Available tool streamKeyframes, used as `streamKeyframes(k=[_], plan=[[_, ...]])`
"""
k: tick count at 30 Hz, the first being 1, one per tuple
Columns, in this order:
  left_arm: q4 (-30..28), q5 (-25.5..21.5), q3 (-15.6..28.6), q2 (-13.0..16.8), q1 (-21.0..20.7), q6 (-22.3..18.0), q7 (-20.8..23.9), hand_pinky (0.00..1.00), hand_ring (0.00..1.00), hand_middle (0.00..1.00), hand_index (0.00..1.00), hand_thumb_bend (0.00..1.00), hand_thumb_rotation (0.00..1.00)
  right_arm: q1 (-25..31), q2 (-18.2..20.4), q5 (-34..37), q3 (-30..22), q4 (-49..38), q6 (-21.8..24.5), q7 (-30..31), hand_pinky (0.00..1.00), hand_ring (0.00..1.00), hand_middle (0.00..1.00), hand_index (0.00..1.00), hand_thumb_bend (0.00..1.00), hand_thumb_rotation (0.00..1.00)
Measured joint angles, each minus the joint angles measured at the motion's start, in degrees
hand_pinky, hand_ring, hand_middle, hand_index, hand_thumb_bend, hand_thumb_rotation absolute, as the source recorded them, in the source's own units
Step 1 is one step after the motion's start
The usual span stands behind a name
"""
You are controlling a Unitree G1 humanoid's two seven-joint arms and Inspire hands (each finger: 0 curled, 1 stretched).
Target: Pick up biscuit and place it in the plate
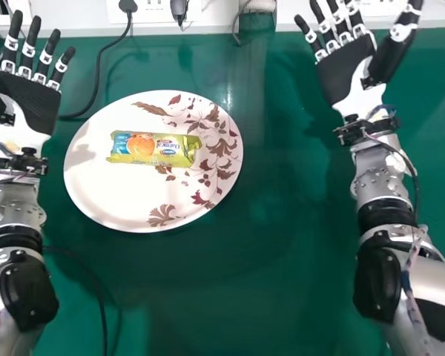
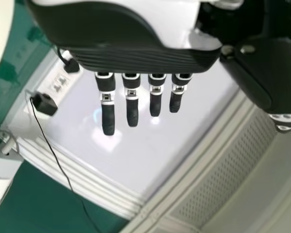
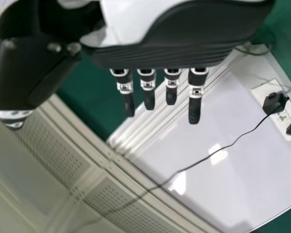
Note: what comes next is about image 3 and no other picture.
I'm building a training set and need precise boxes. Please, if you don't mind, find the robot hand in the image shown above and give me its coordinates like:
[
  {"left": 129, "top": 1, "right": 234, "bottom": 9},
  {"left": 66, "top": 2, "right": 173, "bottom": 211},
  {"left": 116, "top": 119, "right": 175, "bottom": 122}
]
[{"left": 0, "top": 0, "right": 276, "bottom": 131}]

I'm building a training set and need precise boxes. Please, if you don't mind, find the black power adapter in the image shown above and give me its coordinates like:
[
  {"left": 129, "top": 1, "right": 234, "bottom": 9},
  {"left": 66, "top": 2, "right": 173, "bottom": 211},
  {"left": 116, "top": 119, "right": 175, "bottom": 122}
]
[{"left": 262, "top": 92, "right": 290, "bottom": 114}]

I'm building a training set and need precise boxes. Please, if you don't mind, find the thin black adapter cable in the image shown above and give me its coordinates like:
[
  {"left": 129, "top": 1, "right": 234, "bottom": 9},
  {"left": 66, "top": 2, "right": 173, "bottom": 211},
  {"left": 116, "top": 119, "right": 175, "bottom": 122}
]
[{"left": 97, "top": 110, "right": 269, "bottom": 221}]

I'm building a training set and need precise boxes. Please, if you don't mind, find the perforated white cable duct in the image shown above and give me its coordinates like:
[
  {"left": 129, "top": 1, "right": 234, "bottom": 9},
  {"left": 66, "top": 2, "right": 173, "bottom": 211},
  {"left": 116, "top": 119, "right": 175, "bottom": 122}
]
[
  {"left": 86, "top": 176, "right": 188, "bottom": 233},
  {"left": 12, "top": 113, "right": 92, "bottom": 187}
]

